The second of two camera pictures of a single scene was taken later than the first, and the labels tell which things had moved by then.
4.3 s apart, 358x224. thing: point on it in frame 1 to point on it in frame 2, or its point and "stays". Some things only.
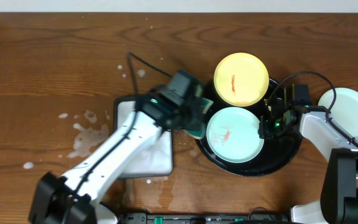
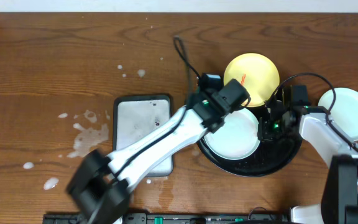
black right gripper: [266, 132] stays
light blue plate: [232, 135] stays
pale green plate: [352, 111] stays
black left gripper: [191, 112] to [215, 116]
